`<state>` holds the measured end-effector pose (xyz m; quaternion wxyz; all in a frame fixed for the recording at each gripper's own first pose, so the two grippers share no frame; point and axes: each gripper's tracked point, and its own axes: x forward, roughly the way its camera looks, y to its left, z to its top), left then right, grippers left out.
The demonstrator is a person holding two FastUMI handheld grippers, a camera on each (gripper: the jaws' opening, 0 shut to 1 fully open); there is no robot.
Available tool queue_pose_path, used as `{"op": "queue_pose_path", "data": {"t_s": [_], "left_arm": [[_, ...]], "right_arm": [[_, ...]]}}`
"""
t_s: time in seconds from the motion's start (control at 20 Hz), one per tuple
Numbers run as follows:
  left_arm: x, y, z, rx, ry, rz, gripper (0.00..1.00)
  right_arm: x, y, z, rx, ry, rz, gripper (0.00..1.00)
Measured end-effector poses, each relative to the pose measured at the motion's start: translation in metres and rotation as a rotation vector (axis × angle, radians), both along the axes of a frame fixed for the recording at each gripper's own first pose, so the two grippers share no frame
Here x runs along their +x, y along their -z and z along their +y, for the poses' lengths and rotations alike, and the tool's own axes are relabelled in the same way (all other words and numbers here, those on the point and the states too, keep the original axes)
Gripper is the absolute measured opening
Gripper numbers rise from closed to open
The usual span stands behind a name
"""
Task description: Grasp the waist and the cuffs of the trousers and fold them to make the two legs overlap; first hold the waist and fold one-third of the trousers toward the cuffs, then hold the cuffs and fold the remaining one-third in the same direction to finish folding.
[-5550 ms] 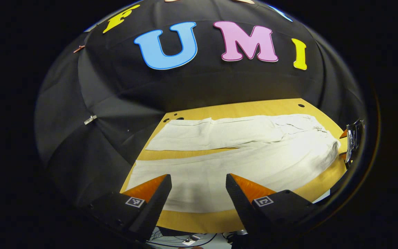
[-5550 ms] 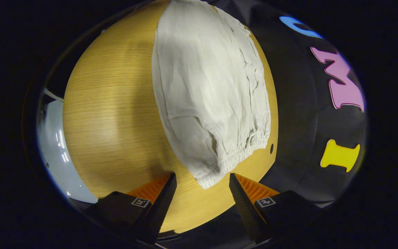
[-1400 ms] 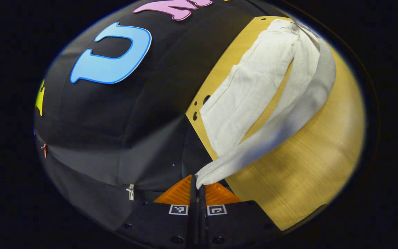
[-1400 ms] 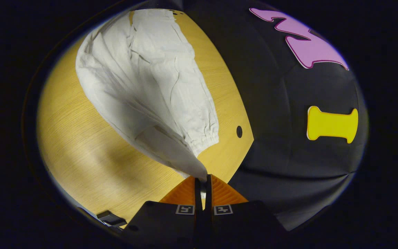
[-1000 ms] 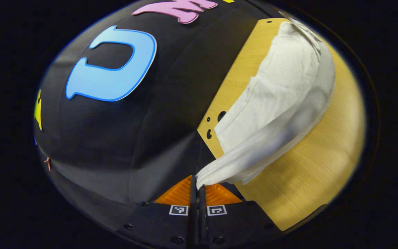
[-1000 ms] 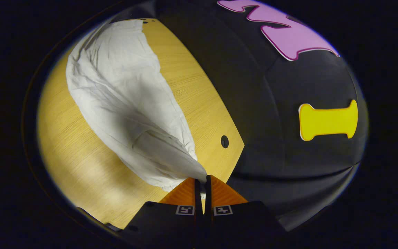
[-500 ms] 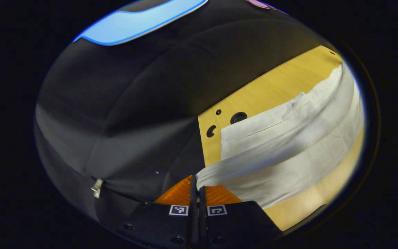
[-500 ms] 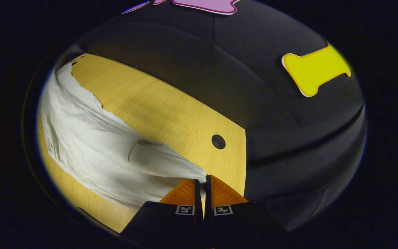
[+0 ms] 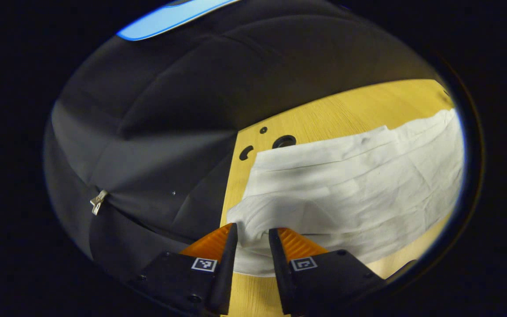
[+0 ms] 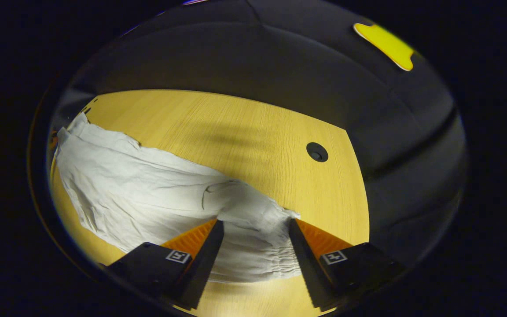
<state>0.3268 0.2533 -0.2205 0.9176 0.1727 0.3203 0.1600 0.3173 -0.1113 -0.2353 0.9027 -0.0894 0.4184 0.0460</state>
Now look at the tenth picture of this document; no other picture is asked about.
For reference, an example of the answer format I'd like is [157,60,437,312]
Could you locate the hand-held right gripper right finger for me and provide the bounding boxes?
[289,218,406,312]

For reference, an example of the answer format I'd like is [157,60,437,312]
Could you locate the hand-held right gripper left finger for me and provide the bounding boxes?
[106,219,224,311]

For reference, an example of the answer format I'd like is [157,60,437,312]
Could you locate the white jeans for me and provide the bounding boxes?
[55,112,301,283]

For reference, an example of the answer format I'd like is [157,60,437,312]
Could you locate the black backdrop cloth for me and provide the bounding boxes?
[51,0,469,269]

